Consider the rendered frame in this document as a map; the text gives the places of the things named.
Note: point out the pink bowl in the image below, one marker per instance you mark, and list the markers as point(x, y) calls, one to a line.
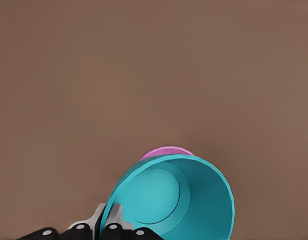
point(166, 151)

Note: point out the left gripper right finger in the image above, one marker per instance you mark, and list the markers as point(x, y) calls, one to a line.
point(116, 225)

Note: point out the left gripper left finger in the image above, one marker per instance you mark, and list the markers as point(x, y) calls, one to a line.
point(82, 228)

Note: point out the blue bowl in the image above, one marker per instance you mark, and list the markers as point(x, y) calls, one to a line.
point(198, 195)

